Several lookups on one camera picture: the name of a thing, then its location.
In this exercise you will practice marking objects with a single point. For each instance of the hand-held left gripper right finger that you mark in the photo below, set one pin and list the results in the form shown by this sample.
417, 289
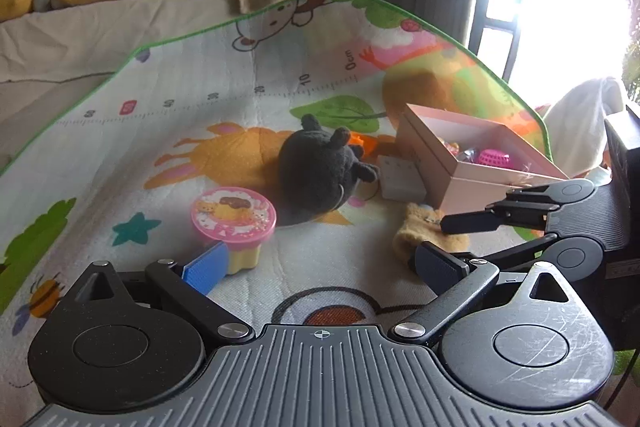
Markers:
440, 264

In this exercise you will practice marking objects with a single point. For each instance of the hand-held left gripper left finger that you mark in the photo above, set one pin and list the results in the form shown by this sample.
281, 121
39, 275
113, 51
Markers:
205, 264

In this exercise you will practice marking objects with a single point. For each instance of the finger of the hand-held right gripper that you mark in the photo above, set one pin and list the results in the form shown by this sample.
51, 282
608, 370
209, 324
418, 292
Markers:
525, 209
560, 252

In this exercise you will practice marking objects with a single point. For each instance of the brown plush toy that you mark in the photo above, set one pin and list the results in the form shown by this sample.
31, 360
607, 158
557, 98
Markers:
417, 229

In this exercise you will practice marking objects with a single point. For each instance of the pink round stamp toy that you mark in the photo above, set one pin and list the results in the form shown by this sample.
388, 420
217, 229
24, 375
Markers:
232, 214

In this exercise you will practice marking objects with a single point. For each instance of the pink toy net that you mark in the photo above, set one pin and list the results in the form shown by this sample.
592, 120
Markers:
492, 157

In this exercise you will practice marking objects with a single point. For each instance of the pink cardboard box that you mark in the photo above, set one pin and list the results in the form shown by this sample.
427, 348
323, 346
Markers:
465, 187

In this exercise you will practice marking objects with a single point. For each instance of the light blue plastic case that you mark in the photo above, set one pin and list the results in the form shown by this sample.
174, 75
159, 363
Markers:
400, 179

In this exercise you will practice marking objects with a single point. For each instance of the black plush toy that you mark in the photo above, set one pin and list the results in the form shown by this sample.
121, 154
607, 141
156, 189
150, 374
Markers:
315, 172

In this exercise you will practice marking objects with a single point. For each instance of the cream towel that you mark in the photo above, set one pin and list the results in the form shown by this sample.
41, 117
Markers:
585, 127

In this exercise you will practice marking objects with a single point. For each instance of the colourful cartoon play mat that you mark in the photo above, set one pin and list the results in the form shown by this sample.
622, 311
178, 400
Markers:
200, 132

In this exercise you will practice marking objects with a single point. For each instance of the small yellow pillow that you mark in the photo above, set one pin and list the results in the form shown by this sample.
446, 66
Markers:
15, 4

